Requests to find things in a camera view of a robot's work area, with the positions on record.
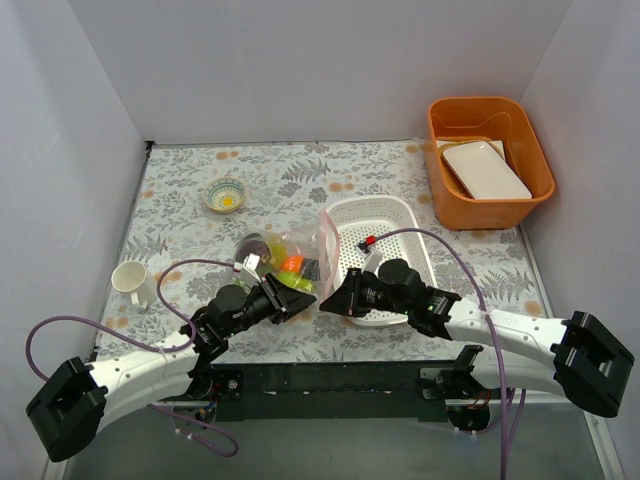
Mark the green pear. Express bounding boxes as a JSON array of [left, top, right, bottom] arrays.
[[276, 271, 315, 294]]

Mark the orange fruit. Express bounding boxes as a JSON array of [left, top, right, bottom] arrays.
[[280, 255, 305, 274]]

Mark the dark purple plum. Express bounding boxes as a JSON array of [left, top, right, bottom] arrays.
[[299, 257, 320, 282]]

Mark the yellow banana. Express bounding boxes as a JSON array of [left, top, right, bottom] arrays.
[[267, 240, 288, 266]]

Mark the dark red apple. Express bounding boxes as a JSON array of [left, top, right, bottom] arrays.
[[235, 236, 271, 264]]

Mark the clear zip top bag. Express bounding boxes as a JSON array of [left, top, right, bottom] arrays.
[[233, 209, 341, 300]]

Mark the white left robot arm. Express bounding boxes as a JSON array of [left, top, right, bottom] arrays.
[[26, 274, 316, 462]]

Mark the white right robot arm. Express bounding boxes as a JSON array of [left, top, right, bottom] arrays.
[[319, 259, 635, 418]]

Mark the white perforated plastic basket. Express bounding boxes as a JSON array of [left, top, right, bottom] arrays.
[[322, 195, 436, 327]]

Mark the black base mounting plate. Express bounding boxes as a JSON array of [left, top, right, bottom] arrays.
[[199, 359, 514, 424]]

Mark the patterned small bowl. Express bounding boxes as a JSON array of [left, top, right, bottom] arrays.
[[203, 176, 247, 214]]

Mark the floral patterned table mat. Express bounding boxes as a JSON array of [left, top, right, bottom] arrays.
[[97, 140, 548, 359]]

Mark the white paper cup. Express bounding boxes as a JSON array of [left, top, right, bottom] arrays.
[[111, 260, 157, 309]]

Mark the white rectangular plate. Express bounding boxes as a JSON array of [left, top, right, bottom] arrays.
[[437, 139, 532, 200]]

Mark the orange plastic tub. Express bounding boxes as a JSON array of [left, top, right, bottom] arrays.
[[424, 96, 556, 230]]

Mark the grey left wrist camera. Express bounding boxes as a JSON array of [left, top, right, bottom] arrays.
[[239, 254, 262, 287]]

